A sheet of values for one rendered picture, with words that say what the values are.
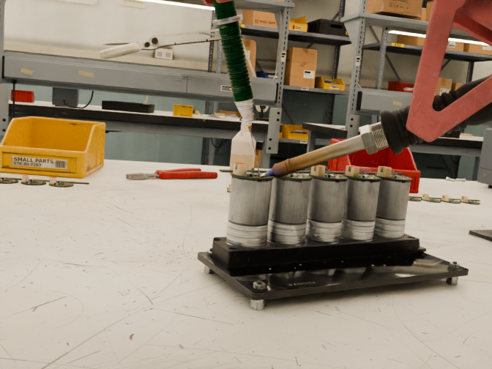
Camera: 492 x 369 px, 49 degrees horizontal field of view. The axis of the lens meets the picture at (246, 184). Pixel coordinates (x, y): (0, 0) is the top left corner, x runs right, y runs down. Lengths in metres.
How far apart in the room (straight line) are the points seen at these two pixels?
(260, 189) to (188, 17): 4.56
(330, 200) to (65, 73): 2.37
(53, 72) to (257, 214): 2.39
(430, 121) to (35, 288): 0.22
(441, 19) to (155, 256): 0.22
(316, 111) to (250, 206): 4.79
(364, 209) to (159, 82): 2.33
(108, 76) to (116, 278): 2.35
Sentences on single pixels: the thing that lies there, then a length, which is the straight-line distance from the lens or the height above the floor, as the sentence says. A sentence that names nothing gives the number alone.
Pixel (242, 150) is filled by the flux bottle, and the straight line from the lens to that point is 0.74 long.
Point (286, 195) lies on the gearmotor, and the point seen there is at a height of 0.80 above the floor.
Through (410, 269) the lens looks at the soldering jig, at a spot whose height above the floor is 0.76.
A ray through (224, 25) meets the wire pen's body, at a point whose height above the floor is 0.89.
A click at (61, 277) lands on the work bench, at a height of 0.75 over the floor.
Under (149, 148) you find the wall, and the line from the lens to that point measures 4.80.
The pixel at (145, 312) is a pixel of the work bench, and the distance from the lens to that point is 0.27.
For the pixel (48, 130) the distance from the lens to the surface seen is 0.77.
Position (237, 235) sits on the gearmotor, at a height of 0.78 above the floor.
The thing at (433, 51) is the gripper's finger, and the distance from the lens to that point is 0.28.
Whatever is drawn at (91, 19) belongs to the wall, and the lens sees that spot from 4.81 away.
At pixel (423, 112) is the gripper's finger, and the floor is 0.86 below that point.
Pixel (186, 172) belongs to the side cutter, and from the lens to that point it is 0.69.
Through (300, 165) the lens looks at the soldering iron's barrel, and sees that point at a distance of 0.30.
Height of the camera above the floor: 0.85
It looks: 9 degrees down
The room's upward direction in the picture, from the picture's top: 5 degrees clockwise
